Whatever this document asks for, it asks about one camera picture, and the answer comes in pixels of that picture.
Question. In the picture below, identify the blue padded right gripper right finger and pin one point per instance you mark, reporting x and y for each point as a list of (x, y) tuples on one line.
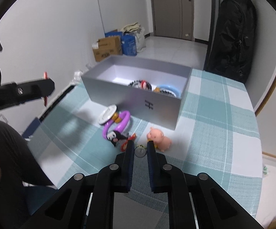
[(155, 161)]

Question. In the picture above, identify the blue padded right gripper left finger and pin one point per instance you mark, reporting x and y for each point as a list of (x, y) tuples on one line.
[(127, 168)]

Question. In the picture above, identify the small round charm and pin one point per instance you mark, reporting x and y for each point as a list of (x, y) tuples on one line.
[(140, 151)]

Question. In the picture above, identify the penguin badge with red trim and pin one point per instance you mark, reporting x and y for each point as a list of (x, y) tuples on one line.
[(116, 138)]

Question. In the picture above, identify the white oval hair clip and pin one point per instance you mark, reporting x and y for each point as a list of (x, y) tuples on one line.
[(107, 114)]

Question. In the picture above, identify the pink pig toy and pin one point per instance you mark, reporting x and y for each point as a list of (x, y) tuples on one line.
[(161, 142)]

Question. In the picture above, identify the teal plaid tablecloth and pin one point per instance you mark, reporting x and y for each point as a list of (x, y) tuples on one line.
[(216, 133)]

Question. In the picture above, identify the grey open cardboard box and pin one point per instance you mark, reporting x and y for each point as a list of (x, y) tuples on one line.
[(109, 81)]

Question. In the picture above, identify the white green plastic bag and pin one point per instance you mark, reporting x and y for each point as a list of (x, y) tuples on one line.
[(265, 170)]

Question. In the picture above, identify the brown cardboard box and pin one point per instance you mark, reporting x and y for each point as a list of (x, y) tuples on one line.
[(105, 47)]

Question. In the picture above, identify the blue cardboard box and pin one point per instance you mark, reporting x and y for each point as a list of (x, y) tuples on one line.
[(128, 43)]

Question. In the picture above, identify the black hanging garment bag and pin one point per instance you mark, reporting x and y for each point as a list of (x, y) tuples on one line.
[(233, 46)]

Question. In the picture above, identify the white tote bag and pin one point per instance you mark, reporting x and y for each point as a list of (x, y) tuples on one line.
[(137, 31)]

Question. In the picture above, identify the grey door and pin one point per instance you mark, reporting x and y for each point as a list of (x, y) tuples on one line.
[(173, 18)]

